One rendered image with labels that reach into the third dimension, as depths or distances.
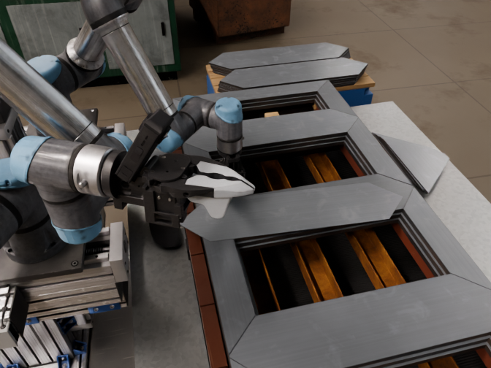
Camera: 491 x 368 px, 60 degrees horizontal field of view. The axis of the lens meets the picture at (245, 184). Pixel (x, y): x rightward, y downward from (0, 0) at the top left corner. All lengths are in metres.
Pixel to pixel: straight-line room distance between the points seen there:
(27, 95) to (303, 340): 0.80
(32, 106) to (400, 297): 0.98
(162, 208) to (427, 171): 1.32
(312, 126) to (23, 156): 1.28
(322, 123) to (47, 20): 2.56
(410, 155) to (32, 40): 3.00
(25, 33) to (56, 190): 3.23
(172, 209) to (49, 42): 3.33
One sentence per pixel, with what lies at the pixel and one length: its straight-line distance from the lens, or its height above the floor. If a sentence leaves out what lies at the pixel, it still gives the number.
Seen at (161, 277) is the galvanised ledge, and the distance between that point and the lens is 1.47.
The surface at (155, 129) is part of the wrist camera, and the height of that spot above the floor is 1.54.
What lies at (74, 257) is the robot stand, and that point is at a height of 1.04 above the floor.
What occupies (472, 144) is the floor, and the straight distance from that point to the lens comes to 3.53.
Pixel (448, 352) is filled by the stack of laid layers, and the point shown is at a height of 0.83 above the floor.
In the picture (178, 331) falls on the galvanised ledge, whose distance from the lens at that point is 1.35.
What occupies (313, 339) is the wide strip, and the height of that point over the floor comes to 0.87.
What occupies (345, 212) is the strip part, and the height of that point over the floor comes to 0.87.
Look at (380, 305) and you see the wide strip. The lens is 1.22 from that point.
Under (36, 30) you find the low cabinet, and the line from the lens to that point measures 3.86.
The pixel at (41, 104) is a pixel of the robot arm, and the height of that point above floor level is 1.47.
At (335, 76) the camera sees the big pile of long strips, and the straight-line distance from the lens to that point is 2.20.
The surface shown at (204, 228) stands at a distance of 1.34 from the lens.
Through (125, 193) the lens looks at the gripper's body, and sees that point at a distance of 0.66.
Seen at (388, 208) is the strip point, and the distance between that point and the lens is 1.47.
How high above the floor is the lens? 1.85
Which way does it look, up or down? 42 degrees down
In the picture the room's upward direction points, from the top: straight up
